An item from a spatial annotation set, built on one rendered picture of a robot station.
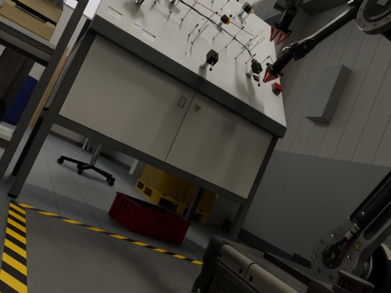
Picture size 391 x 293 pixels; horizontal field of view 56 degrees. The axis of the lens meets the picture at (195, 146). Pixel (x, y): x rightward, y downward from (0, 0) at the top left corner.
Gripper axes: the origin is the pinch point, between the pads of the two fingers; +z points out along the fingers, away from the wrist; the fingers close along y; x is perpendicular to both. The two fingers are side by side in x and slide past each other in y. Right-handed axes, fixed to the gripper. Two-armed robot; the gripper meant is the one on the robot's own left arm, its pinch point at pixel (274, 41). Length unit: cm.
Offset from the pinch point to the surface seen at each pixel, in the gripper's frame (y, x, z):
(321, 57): -203, -148, 1
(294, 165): -168, -67, 106
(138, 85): 68, 9, 44
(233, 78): 15.2, 2.9, 26.8
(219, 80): 26.8, 8.1, 29.1
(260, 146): -8, 26, 52
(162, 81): 57, 8, 39
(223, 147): 15, 25, 58
